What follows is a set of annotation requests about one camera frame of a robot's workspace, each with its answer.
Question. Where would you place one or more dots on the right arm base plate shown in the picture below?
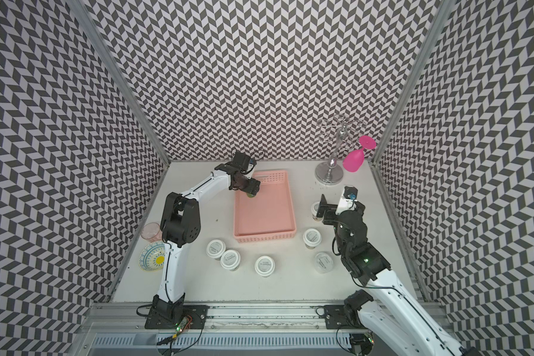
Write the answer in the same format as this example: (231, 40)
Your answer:
(340, 317)

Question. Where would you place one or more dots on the beige yogurt cup red print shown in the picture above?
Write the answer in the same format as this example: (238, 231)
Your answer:
(314, 211)

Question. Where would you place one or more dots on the aluminium front rail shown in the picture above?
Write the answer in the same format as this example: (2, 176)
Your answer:
(118, 328)

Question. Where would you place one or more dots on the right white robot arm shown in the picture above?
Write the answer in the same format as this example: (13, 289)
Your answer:
(382, 303)

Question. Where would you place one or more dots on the pink translucent cup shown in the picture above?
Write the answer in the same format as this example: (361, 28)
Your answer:
(151, 232)

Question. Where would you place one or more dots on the chrome glass holder stand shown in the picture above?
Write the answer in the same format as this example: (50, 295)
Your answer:
(329, 172)

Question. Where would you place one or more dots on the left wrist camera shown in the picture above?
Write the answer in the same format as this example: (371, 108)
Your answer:
(241, 161)

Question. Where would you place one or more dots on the clear lid yogurt cup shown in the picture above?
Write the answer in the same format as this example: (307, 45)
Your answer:
(323, 263)

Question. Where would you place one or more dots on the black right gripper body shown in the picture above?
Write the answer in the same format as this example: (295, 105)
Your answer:
(331, 218)

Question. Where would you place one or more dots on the pink perforated plastic basket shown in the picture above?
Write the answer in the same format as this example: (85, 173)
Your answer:
(269, 215)

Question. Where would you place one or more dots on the aluminium corner post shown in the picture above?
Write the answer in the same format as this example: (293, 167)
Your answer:
(86, 23)
(431, 38)

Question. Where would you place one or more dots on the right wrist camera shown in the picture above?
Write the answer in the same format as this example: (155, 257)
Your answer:
(348, 200)

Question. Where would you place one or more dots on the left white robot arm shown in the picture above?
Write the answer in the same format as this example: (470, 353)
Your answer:
(181, 225)

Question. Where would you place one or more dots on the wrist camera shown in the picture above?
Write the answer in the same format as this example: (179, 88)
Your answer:
(348, 200)
(241, 161)

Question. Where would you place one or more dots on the aluminium corner post left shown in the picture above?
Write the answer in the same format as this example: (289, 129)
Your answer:
(86, 23)

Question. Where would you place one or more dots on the patterned blue yellow plate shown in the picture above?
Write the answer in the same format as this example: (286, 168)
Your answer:
(152, 257)

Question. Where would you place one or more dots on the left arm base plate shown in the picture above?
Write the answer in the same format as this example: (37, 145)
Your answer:
(197, 313)

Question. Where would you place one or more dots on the aluminium corner post right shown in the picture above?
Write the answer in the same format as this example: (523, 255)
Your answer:
(431, 38)

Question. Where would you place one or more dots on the magenta plastic wine glass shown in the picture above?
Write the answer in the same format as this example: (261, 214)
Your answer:
(356, 158)

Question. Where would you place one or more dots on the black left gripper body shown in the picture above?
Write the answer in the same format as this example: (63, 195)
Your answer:
(248, 185)

